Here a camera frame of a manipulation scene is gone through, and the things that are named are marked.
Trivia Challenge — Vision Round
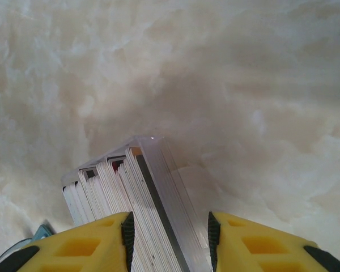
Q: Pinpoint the teal leather card holder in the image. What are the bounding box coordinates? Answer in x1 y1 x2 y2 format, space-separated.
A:
0 223 55 256

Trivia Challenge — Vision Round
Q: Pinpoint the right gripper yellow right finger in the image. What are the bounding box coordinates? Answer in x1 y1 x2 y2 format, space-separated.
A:
207 211 340 272

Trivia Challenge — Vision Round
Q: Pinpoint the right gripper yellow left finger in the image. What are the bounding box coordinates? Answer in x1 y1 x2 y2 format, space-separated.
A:
0 211 135 272

